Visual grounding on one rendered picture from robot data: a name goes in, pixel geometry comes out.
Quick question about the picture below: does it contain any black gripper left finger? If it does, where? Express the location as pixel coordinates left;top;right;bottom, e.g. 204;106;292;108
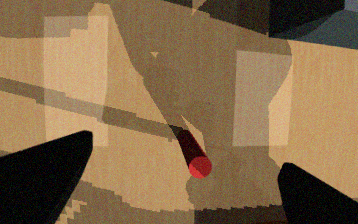
0;130;93;224

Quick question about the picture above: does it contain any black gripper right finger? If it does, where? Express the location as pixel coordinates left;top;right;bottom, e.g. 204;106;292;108
278;162;358;224

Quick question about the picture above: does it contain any red peg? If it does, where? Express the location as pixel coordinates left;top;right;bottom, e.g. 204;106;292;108
177;130;212;179

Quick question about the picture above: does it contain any black open box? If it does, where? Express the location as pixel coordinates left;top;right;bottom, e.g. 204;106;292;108
268;0;358;50

